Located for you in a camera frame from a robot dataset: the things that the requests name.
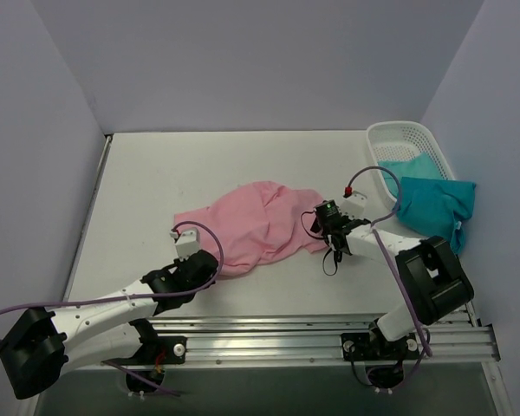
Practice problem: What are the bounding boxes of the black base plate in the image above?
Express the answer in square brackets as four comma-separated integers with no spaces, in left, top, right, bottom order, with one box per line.
[341,331,420,361]
[112,335,187,366]

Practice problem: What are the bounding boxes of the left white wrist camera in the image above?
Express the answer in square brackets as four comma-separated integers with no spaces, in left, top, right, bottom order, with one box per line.
[170,227,200,261]

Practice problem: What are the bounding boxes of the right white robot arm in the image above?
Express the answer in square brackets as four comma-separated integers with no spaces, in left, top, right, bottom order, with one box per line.
[311,200,474,358]

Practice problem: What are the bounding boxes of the pink t shirt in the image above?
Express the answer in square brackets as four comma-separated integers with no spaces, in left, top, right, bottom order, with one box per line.
[173,181,326,277]

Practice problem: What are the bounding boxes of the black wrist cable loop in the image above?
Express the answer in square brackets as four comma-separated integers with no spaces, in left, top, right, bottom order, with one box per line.
[301,211,343,276]

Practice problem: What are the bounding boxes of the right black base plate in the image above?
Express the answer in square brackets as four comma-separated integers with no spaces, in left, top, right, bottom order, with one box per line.
[341,331,420,361]

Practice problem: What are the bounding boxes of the aluminium mounting rail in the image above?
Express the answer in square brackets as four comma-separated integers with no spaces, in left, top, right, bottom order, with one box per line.
[29,311,502,373]

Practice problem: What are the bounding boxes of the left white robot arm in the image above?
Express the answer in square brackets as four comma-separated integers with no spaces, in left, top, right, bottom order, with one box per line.
[0,250,219,400]

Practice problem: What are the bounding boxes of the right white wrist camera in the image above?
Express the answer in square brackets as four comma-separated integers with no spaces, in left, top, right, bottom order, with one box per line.
[340,186,367,218]

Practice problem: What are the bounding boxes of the white plastic basket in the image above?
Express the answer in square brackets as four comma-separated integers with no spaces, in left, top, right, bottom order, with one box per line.
[366,120,455,180]

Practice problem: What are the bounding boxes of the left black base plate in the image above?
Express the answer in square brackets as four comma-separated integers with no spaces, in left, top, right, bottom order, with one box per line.
[112,335,187,366]

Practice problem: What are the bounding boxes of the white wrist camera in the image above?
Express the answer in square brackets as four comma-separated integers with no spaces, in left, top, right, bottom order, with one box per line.
[170,227,200,261]
[340,186,367,218]

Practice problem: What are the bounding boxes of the teal t shirt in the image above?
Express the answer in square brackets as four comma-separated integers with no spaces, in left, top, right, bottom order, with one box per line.
[379,153,476,255]

